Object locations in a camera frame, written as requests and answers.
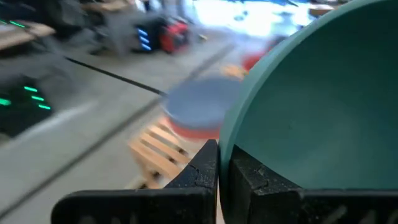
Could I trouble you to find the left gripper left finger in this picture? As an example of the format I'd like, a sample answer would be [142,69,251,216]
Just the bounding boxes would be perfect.
[50,139,219,224]

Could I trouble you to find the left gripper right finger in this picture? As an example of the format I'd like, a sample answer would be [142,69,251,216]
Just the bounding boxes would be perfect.
[229,144,398,224]

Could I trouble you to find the coral orange bowl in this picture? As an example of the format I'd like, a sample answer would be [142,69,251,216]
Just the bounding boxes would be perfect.
[167,116,221,140]

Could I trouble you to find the blue bowl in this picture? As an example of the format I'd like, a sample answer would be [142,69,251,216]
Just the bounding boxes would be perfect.
[163,77,242,130]

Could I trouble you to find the teal bowl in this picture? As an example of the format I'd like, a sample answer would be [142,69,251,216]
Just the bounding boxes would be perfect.
[218,0,398,224]

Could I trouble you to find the wooden slatted shelf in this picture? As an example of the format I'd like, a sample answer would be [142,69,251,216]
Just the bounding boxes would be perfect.
[127,63,249,190]

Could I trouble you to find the red tool case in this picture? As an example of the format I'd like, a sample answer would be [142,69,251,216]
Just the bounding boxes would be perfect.
[160,21,190,54]

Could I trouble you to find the black box blue lights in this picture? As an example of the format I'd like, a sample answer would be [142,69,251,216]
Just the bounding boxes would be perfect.
[133,21,162,52]

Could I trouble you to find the thin black cable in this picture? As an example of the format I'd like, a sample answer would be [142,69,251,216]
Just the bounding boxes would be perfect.
[65,57,169,96]

